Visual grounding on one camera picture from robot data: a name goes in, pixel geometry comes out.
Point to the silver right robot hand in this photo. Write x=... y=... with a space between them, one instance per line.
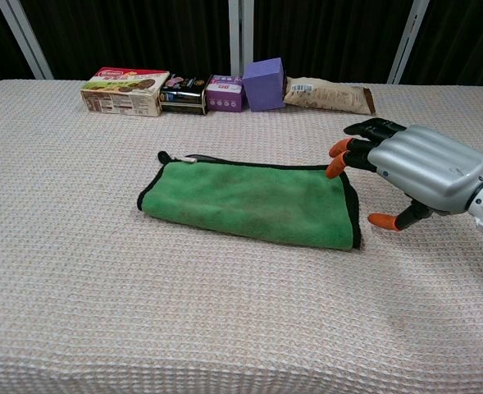
x=421 y=164

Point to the green microfiber cloth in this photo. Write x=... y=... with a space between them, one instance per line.
x=249 y=201

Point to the brown snack bag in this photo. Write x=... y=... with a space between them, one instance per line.
x=327 y=95

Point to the plain purple cube block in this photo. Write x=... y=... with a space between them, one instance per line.
x=264 y=84

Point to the small purple printed box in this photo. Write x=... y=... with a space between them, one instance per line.
x=224 y=93

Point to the black snack box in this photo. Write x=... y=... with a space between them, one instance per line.
x=183 y=95

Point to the beige waffle-weave tablecloth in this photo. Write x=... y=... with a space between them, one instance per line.
x=183 y=287

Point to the cookie box red and cream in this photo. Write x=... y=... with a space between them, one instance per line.
x=122 y=92

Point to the black curtain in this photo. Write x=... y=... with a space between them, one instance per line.
x=142 y=33

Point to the white metal frame post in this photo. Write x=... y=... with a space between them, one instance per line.
x=407 y=41
x=240 y=37
x=24 y=37

